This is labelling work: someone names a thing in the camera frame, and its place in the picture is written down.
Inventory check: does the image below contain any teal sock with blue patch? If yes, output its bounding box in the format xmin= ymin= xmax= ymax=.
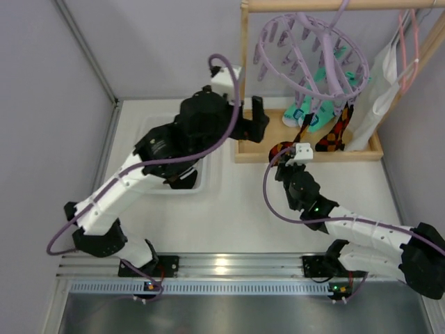
xmin=309 ymin=72 xmax=363 ymax=132

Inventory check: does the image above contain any argyle sock red yellow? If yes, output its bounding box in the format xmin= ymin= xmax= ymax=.
xmin=315 ymin=103 xmax=354 ymax=152

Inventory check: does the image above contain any white tote bag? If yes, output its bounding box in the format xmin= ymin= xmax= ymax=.
xmin=345 ymin=44 xmax=399 ymax=151

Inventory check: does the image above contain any wooden clothes rack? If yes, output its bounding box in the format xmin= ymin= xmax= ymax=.
xmin=234 ymin=1 xmax=444 ymax=164

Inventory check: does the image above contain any purple round clip hanger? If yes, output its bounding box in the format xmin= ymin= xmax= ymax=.
xmin=252 ymin=1 xmax=370 ymax=115

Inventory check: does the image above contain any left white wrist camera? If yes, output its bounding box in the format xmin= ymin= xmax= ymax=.
xmin=207 ymin=65 xmax=235 ymax=106

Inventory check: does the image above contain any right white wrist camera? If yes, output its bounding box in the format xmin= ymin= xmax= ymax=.
xmin=286 ymin=143 xmax=314 ymax=166

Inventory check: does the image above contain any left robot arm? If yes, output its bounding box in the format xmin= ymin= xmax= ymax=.
xmin=64 ymin=86 xmax=270 ymax=275

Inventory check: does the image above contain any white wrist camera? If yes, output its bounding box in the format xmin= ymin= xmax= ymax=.
xmin=207 ymin=65 xmax=235 ymax=106
xmin=286 ymin=143 xmax=314 ymax=166

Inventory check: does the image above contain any pink clothes hanger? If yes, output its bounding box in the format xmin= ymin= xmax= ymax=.
xmin=396 ymin=8 xmax=421 ymax=94

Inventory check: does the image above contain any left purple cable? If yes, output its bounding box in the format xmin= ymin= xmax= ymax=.
xmin=47 ymin=54 xmax=243 ymax=302

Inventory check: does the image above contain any white plastic bin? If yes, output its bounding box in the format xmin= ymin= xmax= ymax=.
xmin=135 ymin=114 xmax=211 ymax=196

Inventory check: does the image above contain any purple cable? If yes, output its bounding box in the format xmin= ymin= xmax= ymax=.
xmin=262 ymin=145 xmax=445 ymax=303
xmin=47 ymin=54 xmax=243 ymax=302

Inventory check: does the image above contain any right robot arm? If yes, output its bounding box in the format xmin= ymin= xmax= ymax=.
xmin=275 ymin=163 xmax=444 ymax=300

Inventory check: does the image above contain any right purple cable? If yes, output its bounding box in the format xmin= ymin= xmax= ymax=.
xmin=262 ymin=145 xmax=445 ymax=303

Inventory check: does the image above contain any teal sock left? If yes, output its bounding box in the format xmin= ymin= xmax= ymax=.
xmin=282 ymin=65 xmax=326 ymax=127

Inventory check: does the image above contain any slotted grey cable duct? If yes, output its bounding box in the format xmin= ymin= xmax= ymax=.
xmin=70 ymin=280 xmax=349 ymax=296

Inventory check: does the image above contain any aluminium mounting rail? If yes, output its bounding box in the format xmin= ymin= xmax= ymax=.
xmin=56 ymin=253 xmax=306 ymax=279

